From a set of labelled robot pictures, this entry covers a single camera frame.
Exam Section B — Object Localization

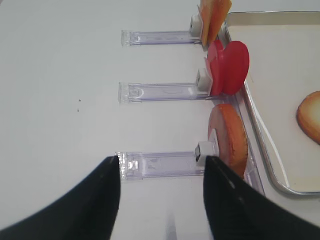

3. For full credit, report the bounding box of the clear tomato pusher track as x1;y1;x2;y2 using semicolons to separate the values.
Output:
118;68;213;104

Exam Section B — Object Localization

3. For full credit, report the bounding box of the clear cheese pusher track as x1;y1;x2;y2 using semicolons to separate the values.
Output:
121;13;204;47

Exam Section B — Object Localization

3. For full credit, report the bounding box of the round bread slice on tray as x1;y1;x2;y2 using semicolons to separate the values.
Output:
296;91;320;144

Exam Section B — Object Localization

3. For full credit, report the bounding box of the white rectangular tray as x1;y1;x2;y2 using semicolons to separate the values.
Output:
224;11;320;196

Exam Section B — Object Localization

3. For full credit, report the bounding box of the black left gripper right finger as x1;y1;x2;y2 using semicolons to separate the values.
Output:
203;156;320;240

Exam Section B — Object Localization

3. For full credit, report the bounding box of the left rack bread slice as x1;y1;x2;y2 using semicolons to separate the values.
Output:
207;103;248;179

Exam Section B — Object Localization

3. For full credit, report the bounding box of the rear red tomato slice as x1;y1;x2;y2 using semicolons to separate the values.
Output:
206;39;224;96

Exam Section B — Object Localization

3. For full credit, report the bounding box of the clear acrylic left food rack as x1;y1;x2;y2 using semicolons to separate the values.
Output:
217;27;266;198

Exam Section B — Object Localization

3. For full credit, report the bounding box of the rear orange cheese slice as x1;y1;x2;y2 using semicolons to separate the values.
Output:
198;0;213;47

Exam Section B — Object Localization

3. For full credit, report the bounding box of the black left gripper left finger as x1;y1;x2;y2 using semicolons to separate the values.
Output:
0;156;121;240

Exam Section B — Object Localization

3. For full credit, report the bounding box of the clear bread pusher track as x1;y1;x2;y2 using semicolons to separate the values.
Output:
116;140;220;181

